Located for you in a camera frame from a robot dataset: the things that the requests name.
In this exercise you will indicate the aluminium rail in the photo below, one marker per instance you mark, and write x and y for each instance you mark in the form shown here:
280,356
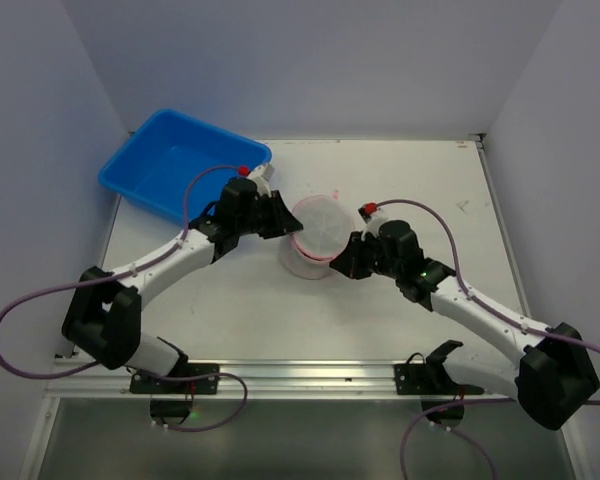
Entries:
299,380

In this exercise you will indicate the white mesh laundry bag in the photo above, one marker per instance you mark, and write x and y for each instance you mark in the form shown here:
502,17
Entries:
327,226

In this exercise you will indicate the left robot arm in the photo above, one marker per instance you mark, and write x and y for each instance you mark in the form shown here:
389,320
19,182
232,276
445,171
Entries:
104,318

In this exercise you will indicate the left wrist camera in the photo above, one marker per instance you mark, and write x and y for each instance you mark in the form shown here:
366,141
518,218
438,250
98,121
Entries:
260,175

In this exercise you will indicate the blue plastic bin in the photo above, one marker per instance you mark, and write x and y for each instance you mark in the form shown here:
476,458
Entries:
174,164

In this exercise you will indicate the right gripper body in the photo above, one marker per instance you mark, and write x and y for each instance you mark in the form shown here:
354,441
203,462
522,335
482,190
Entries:
358,256

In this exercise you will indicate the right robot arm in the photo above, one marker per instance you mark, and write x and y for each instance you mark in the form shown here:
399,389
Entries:
550,374

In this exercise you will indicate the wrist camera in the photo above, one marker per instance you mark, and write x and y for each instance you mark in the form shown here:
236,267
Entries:
374,217
260,175

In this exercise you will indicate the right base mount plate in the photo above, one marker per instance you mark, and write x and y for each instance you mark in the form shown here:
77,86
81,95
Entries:
411,376

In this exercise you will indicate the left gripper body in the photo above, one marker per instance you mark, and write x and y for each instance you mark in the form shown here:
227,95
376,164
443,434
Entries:
268,215

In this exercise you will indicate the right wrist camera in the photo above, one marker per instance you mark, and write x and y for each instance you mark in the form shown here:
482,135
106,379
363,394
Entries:
374,217

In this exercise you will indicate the base mount plate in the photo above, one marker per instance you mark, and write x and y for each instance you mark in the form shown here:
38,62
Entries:
411,376
187,379

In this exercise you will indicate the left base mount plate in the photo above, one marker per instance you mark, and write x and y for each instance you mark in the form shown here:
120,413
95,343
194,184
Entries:
187,379

